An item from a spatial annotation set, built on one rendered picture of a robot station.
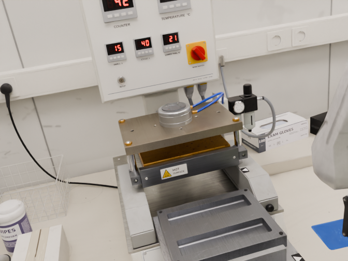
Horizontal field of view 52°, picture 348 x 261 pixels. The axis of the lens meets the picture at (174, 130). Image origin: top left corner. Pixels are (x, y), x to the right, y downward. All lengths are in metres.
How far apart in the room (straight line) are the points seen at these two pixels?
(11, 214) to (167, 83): 0.57
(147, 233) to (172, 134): 0.22
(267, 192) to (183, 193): 0.22
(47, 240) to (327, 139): 0.76
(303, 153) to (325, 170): 0.78
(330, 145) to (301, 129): 0.89
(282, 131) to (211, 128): 0.62
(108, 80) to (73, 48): 0.45
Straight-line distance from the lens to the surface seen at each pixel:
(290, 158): 1.32
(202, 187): 0.92
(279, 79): 1.55
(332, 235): 1.06
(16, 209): 1.12
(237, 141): 0.84
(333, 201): 1.19
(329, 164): 0.56
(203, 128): 0.79
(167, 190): 0.92
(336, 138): 0.53
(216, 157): 0.81
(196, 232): 0.68
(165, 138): 0.77
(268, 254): 0.61
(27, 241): 1.07
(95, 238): 1.13
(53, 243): 1.02
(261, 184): 0.81
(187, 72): 0.97
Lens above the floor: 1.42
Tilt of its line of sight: 23 degrees down
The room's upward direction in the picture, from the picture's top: 9 degrees counter-clockwise
